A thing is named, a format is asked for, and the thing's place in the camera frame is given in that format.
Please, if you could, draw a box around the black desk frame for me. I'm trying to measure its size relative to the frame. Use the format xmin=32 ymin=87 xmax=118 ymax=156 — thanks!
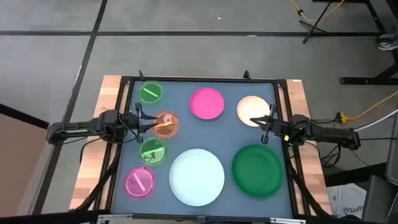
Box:
xmin=312 ymin=0 xmax=398 ymax=86

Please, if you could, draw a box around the large white plastic plate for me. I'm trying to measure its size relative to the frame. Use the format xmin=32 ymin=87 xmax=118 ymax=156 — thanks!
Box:
xmin=169 ymin=148 xmax=225 ymax=207

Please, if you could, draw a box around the small pink transparent plate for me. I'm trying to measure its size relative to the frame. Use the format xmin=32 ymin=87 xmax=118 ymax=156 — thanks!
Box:
xmin=123 ymin=166 xmax=156 ymax=199

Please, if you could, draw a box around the yellow cable with yellow plug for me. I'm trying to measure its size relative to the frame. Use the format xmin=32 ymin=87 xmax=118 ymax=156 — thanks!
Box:
xmin=336 ymin=91 xmax=398 ymax=123

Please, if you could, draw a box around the black floor cable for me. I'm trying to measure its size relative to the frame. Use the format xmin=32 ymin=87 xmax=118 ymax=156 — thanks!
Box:
xmin=319 ymin=141 xmax=343 ymax=169
xmin=80 ymin=136 xmax=105 ymax=164

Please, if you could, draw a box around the blue-grey table mat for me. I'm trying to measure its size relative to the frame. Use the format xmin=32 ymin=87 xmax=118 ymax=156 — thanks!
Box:
xmin=111 ymin=80 xmax=294 ymax=218

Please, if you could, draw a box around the black tripod stand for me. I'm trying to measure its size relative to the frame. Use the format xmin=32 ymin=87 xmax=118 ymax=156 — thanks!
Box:
xmin=298 ymin=0 xmax=334 ymax=44

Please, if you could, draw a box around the white printed bag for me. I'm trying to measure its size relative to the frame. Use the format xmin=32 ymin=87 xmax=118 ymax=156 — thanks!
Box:
xmin=326 ymin=183 xmax=368 ymax=219

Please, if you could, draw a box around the dark grey chair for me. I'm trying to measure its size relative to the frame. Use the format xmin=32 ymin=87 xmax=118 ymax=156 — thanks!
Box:
xmin=361 ymin=174 xmax=398 ymax=224

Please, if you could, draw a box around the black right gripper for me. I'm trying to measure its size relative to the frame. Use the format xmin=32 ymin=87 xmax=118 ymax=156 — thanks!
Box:
xmin=249 ymin=104 xmax=293 ymax=144

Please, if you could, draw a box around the large green plastic plate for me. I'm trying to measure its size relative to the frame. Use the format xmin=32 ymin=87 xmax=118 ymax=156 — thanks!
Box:
xmin=231 ymin=144 xmax=284 ymax=198

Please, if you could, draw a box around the white cable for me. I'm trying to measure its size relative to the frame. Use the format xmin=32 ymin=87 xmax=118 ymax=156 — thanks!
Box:
xmin=354 ymin=110 xmax=398 ymax=133

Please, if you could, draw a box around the cream plastic plate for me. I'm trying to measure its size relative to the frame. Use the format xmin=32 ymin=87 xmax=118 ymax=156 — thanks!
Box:
xmin=236 ymin=95 xmax=271 ymax=128

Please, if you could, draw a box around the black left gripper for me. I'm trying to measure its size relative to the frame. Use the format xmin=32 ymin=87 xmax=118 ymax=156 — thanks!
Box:
xmin=123 ymin=102 xmax=163 ymax=144

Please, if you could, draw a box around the small orange transparent plate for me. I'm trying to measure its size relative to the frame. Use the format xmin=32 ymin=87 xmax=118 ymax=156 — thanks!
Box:
xmin=151 ymin=110 xmax=180 ymax=139

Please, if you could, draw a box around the pink opaque plastic plate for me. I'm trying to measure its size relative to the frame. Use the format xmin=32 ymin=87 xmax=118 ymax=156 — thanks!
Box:
xmin=189 ymin=87 xmax=225 ymax=121

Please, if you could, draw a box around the yellow cable with black connector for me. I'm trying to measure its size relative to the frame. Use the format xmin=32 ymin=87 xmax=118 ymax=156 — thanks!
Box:
xmin=289 ymin=0 xmax=346 ymax=22

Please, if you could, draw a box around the brown cardboard panel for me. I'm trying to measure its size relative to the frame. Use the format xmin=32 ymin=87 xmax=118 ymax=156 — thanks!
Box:
xmin=0 ymin=103 xmax=50 ymax=224

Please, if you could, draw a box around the black table frame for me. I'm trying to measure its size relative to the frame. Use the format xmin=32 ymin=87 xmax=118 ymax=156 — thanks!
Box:
xmin=70 ymin=70 xmax=335 ymax=218

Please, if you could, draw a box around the silver aluminium bar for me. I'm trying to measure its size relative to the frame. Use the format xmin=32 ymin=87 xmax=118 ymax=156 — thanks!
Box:
xmin=98 ymin=213 xmax=307 ymax=224

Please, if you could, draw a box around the person's shoe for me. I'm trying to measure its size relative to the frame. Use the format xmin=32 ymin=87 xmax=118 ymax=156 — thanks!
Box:
xmin=377 ymin=33 xmax=398 ymax=52

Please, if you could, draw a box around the dark grey panel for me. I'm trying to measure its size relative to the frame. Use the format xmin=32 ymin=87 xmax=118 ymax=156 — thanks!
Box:
xmin=384 ymin=107 xmax=398 ymax=187

